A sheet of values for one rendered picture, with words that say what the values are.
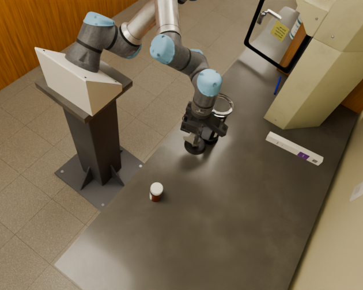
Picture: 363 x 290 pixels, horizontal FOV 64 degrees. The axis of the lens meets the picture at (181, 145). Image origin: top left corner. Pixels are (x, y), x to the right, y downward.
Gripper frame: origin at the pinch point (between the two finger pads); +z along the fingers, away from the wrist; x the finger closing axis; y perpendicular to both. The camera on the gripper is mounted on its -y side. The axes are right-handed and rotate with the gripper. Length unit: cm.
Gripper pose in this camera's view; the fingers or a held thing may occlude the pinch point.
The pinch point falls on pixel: (196, 141)
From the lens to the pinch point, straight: 117.6
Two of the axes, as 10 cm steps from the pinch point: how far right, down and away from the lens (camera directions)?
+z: -1.4, 5.3, 8.4
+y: -9.4, -3.4, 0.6
